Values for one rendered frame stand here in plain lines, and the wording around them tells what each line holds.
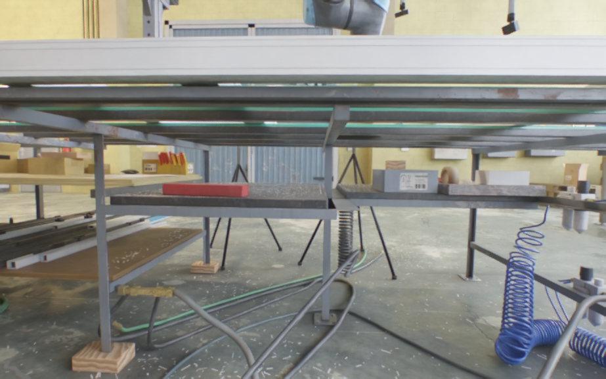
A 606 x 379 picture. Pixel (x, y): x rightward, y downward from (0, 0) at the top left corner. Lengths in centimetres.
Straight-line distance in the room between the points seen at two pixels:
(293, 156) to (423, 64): 656
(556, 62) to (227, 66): 60
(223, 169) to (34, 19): 579
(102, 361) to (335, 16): 129
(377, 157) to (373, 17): 602
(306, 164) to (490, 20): 519
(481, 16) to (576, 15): 206
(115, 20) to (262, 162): 447
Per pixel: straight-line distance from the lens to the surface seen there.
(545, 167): 885
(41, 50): 83
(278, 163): 715
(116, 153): 816
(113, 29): 869
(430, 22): 825
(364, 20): 95
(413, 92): 66
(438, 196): 144
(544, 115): 108
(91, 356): 136
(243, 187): 105
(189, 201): 108
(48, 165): 207
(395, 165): 154
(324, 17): 91
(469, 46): 68
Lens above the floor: 69
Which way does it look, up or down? 4 degrees down
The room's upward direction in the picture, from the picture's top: 1 degrees clockwise
